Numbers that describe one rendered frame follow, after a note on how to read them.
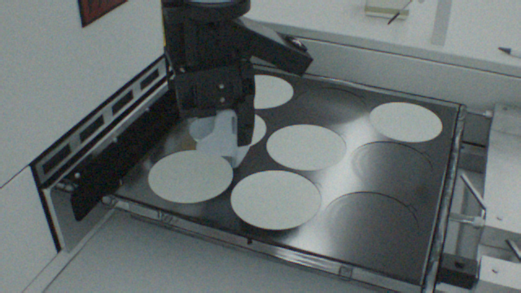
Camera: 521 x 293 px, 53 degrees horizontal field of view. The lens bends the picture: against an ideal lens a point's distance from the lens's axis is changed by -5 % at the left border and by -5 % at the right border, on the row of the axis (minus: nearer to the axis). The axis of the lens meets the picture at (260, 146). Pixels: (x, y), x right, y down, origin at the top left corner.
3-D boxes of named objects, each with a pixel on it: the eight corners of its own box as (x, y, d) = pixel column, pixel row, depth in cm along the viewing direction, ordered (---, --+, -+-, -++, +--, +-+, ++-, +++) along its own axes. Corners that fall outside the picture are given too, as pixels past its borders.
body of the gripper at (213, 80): (167, 92, 61) (157, -11, 54) (240, 80, 64) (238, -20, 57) (181, 127, 55) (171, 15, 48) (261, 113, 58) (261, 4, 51)
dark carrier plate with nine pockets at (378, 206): (114, 197, 61) (113, 193, 61) (237, 67, 87) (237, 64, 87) (418, 285, 51) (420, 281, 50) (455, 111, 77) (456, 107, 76)
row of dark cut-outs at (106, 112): (37, 183, 55) (31, 164, 54) (219, 26, 88) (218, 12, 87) (41, 185, 55) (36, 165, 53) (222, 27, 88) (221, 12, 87)
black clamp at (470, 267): (436, 282, 52) (441, 264, 51) (439, 266, 54) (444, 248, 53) (470, 290, 51) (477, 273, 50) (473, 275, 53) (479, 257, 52)
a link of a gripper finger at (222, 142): (195, 173, 64) (190, 106, 59) (243, 163, 66) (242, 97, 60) (202, 189, 62) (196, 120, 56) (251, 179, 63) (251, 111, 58)
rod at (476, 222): (441, 223, 59) (444, 213, 58) (443, 215, 60) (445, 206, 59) (482, 233, 57) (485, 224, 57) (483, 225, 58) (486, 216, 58)
